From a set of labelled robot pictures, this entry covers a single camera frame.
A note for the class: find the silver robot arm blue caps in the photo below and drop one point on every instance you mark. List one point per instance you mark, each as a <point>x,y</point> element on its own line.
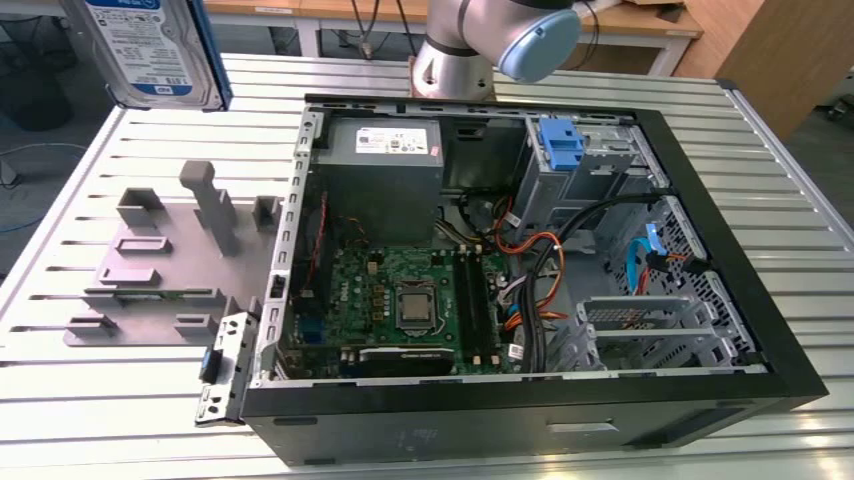
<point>454,65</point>

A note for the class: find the grey parts rack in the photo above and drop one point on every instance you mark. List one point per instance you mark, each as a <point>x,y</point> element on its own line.
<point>188,280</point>

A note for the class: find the silver card retention bracket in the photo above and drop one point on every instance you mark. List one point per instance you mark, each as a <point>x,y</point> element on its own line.
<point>230,350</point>

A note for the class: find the black PC case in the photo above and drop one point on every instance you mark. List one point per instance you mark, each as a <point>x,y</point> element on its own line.
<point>468,425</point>

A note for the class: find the grey power supply unit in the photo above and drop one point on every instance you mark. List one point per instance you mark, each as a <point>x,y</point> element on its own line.
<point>381,200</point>

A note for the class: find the green motherboard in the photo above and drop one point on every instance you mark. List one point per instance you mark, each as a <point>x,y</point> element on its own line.
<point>361,280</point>

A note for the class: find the black RAM slot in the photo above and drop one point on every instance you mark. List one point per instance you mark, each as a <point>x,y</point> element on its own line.
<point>469,305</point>
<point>488,305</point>

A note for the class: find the wooden desk white frame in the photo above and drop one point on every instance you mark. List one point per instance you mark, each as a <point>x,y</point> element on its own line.
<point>268,7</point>
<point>641,20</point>

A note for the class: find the white floor stand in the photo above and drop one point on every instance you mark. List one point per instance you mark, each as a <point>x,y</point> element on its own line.
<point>7,175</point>

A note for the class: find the wooden cabinet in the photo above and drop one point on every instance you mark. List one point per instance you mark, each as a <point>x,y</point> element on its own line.
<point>788,50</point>

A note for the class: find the silver disk bay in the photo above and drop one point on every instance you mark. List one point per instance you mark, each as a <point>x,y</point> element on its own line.
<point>641,302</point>

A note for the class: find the silver optical drive cage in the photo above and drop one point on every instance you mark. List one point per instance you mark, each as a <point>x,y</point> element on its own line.
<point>555,195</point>

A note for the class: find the black mesh waste bin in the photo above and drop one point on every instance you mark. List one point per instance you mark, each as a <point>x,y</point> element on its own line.
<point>34,100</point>

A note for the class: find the black graphics card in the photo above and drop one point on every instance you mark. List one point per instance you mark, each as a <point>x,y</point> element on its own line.
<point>401,359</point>

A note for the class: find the black chair caster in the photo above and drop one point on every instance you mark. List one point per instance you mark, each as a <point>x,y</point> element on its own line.
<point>843,107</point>

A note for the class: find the silver CPU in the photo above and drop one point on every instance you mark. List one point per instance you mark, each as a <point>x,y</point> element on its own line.
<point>417,306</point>

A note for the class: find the blue drive bay latch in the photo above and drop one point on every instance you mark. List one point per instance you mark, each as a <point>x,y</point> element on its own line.
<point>561,145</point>

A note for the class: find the hard disk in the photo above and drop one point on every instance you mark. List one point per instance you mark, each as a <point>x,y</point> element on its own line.
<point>148,50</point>

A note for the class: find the black CPU socket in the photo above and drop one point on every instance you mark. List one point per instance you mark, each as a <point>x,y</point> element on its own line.
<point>417,330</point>

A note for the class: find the green RAM stick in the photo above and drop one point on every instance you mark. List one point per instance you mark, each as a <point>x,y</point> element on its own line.
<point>148,297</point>

